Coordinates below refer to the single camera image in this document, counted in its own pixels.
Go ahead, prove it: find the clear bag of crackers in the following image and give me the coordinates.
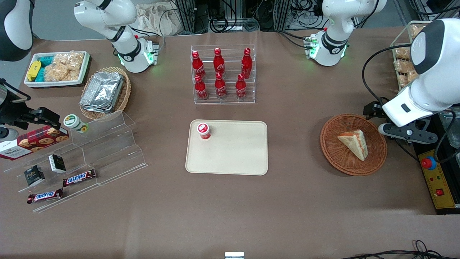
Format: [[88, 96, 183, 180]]
[[44, 63, 80, 82], [54, 50, 84, 71]]

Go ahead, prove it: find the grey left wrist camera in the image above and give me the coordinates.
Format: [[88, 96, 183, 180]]
[[378, 122, 438, 145]]

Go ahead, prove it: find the red cola bottle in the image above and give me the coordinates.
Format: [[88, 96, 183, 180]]
[[213, 47, 226, 74], [214, 72, 227, 100], [191, 50, 206, 80], [194, 74, 208, 101], [235, 74, 248, 100], [240, 47, 253, 79]]

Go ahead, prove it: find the clear bread container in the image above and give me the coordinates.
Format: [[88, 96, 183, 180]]
[[390, 20, 437, 92]]

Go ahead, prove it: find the aluminium frame post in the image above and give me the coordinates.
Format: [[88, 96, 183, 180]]
[[274, 0, 292, 31], [175, 0, 197, 35]]

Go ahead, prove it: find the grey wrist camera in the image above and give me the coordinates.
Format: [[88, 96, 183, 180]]
[[378, 122, 438, 145], [0, 126, 19, 141]]

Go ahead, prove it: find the white plastic snack bin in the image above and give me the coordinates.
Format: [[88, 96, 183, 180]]
[[23, 51, 91, 89]]

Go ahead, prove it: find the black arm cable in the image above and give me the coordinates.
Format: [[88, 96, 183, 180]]
[[361, 42, 414, 108]]

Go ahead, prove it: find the brown chocolate bar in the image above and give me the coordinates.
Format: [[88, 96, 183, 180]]
[[27, 188, 64, 205], [62, 168, 97, 188]]

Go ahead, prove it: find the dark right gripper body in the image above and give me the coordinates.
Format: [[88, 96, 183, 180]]
[[0, 85, 22, 130]]

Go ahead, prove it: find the red tartan cookie box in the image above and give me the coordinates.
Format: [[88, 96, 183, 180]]
[[0, 125, 70, 161]]

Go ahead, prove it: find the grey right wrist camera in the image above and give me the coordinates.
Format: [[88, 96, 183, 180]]
[[0, 126, 19, 141]]

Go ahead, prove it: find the white bottle with green label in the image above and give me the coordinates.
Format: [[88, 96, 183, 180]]
[[63, 114, 89, 134]]

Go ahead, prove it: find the clear acrylic stepped display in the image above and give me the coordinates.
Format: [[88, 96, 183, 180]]
[[3, 110, 148, 213]]

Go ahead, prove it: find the black floor cable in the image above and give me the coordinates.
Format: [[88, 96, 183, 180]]
[[340, 240, 460, 259]]

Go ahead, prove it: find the oval wicker basket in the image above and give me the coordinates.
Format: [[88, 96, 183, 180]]
[[79, 66, 132, 121]]

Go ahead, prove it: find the stack of foil containers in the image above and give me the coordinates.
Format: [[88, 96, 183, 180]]
[[79, 71, 125, 114]]

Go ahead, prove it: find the black cable bundle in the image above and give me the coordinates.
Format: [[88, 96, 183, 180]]
[[209, 14, 260, 33]]

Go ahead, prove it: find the yellow snack packet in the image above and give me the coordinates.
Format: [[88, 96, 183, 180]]
[[27, 60, 42, 82]]

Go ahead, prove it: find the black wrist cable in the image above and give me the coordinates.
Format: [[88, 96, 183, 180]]
[[0, 80, 32, 105]]

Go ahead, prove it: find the packaged bread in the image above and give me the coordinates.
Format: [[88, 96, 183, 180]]
[[394, 47, 412, 62], [394, 60, 414, 74], [398, 71, 419, 90]]

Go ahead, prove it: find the round wicker basket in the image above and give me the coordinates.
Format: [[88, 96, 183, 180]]
[[319, 113, 388, 177]]

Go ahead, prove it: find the beige cloth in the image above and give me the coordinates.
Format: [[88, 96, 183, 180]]
[[136, 3, 181, 36]]

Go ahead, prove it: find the clear acrylic bottle rack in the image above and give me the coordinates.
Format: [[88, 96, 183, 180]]
[[190, 44, 257, 105]]

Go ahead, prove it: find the triangular wrapped sandwich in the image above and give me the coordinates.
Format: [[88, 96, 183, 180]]
[[337, 129, 369, 162]]

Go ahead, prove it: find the small black box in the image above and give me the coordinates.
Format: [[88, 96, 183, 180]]
[[23, 165, 46, 187], [48, 154, 67, 174]]

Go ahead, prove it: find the beige plastic tray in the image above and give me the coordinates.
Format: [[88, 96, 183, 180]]
[[185, 119, 269, 176]]

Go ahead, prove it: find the yellow and black control box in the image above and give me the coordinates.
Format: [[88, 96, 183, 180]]
[[413, 115, 460, 215]]

